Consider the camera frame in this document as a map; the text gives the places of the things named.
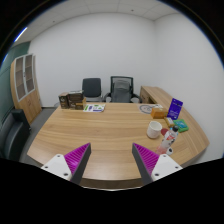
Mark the green box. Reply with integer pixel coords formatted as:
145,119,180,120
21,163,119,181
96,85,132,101
174,119,189,133

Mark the clear plastic water bottle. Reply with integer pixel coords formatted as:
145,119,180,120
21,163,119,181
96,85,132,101
156,125,179,154

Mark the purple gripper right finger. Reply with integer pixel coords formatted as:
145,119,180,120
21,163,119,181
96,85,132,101
131,142,184,186

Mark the dark office chair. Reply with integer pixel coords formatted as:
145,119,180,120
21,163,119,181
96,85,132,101
82,78,102,102

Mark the wooden cabinet with glass doors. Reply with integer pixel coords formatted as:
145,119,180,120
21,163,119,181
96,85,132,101
10,54,41,123

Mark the black leather armchair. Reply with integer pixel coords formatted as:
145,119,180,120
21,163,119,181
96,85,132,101
0,109,31,161

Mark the round white plate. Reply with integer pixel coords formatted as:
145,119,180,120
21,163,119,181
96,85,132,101
139,105,153,114

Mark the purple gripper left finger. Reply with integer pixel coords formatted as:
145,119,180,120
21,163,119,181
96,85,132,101
41,142,92,185

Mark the small yellow packet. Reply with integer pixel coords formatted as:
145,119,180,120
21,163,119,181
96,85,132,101
164,117,175,127

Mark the dark brown box left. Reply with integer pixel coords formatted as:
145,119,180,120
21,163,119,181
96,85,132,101
59,92,69,109

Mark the small wooden box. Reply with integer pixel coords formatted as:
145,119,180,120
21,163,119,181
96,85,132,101
151,108,168,119

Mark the wooden side cabinet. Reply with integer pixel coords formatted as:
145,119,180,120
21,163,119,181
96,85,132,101
139,85,176,108

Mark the white and green booklet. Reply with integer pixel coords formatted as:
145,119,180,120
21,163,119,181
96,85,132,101
83,104,106,112

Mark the dark brown box stack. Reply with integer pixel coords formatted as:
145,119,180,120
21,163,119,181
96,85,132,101
68,90,86,110

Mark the grey mesh office chair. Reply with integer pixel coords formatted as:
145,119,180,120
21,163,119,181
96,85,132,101
103,76,142,103

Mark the purple standing card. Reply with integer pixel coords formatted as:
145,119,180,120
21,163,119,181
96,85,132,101
167,98,183,120

